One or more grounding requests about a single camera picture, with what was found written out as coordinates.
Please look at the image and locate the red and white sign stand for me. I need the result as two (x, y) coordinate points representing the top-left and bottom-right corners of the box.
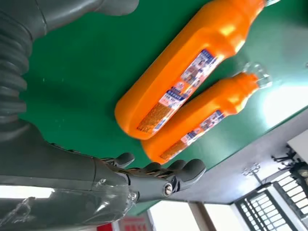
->
(96, 217), (149, 231)

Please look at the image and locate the black chair base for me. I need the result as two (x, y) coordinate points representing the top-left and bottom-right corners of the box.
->
(242, 162), (260, 177)

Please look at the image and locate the black window grille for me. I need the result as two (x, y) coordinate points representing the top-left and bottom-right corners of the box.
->
(234, 173), (308, 231)

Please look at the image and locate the black office chair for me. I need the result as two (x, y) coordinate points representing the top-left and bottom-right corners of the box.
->
(272, 145), (308, 197)

